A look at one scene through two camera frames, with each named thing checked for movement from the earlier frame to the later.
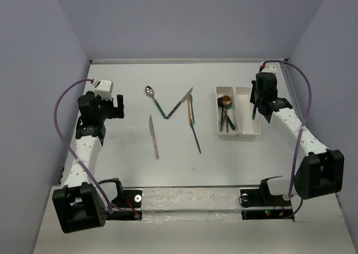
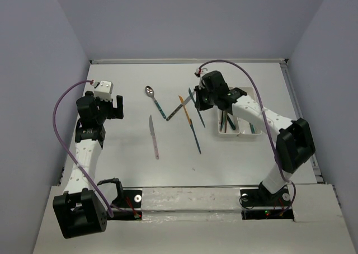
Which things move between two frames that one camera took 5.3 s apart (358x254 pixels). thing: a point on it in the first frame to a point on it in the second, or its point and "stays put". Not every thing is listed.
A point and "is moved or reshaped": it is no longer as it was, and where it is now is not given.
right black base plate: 262,197 stays put
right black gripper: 252,98 to 199,103
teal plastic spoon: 226,108 to 231,123
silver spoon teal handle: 150,92 stays put
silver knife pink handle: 152,133 stays put
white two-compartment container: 240,112 stays put
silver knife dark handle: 176,107 is moved or reshaped
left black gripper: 114,112 stays put
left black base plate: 129,198 stays put
